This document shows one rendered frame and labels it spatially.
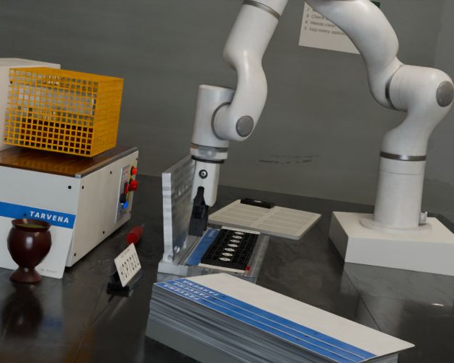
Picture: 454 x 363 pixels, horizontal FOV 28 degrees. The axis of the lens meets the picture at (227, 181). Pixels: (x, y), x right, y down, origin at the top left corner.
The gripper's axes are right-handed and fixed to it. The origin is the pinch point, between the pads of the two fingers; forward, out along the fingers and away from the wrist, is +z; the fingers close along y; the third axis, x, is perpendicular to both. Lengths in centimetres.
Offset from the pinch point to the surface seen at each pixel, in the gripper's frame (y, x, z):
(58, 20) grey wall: 218, 103, -41
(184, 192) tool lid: 9.3, 5.5, -5.4
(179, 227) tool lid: -4.4, 3.5, 0.1
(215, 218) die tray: 47.9, 0.8, 7.1
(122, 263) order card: -29.5, 10.2, 3.7
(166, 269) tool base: -14.1, 3.7, 7.5
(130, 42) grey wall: 222, 69, -35
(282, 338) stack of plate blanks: -72, -23, -1
